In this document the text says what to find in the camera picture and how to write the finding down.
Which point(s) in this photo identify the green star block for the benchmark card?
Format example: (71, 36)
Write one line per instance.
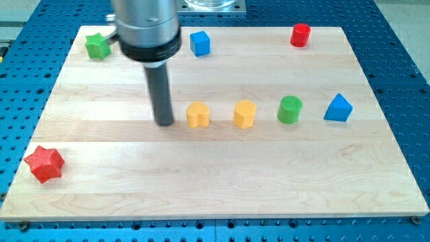
(97, 46)

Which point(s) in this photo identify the yellow hexagon block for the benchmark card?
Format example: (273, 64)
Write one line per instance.
(244, 114)

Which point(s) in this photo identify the blue triangle block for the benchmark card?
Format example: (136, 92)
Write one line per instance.
(339, 109)

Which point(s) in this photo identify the red star block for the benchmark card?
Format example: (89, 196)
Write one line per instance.
(45, 164)

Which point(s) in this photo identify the blue cube block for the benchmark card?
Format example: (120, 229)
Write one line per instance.
(200, 43)

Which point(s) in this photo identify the wooden board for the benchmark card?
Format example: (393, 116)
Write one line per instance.
(119, 165)

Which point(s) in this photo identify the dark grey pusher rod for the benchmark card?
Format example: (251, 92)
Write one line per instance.
(158, 87)

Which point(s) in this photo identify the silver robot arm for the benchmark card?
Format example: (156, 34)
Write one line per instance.
(149, 32)

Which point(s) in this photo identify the red cylinder block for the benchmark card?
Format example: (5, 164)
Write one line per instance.
(300, 35)

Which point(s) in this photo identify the green cylinder block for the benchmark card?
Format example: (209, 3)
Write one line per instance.
(289, 109)

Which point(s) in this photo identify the blue perforated table plate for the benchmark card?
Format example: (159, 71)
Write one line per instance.
(35, 59)

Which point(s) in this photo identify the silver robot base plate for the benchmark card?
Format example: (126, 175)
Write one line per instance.
(211, 7)

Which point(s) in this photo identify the yellow heart block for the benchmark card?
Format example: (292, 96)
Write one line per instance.
(198, 115)

